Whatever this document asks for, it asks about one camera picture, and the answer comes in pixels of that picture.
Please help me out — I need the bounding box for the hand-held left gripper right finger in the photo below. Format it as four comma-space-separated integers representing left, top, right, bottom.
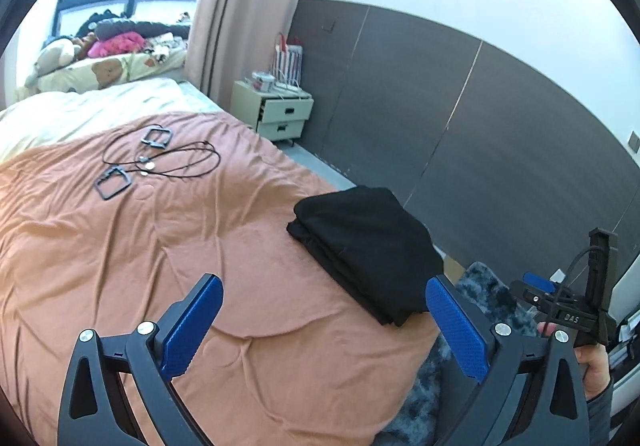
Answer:
425, 275, 593, 446

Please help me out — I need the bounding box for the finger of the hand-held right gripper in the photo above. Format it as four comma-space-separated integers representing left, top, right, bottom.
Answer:
524, 273, 556, 293
510, 280, 543, 309

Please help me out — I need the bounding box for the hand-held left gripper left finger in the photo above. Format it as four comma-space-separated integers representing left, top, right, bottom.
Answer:
57, 273, 224, 446

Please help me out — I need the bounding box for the black pants patterned lining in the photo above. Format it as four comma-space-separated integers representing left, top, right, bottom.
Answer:
292, 185, 446, 322

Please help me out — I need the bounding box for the person's right forearm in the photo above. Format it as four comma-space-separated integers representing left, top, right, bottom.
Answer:
586, 376, 615, 446

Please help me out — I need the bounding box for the person's right hand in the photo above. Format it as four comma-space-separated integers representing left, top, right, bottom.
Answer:
574, 343, 615, 401

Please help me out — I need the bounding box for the grey fluffy rug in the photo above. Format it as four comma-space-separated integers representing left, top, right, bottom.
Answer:
385, 261, 541, 446

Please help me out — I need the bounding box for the cream nightstand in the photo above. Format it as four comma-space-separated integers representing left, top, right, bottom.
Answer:
230, 79, 315, 143

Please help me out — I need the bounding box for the cream bed sheet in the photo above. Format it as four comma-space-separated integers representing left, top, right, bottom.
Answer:
0, 79, 236, 162

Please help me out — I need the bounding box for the small clear container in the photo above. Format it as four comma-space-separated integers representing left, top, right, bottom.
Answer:
250, 71, 277, 93

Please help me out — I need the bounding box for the striped paper bag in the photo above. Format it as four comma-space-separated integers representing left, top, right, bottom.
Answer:
271, 32, 306, 94

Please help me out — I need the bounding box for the pink garment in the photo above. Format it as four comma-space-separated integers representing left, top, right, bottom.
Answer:
87, 31, 146, 58

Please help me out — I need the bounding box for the dark clothes pile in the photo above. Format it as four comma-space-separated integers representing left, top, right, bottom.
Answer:
75, 11, 193, 44

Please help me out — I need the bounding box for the beige plush toy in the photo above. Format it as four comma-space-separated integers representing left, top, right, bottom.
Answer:
35, 39, 83, 77

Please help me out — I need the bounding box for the beige curtain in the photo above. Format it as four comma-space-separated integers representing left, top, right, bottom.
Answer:
185, 0, 326, 112

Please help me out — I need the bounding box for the black rectangular frame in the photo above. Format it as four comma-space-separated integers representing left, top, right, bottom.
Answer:
140, 126, 173, 149
94, 166, 133, 201

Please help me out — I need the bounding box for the thin black cable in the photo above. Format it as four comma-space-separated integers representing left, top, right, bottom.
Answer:
102, 140, 222, 177

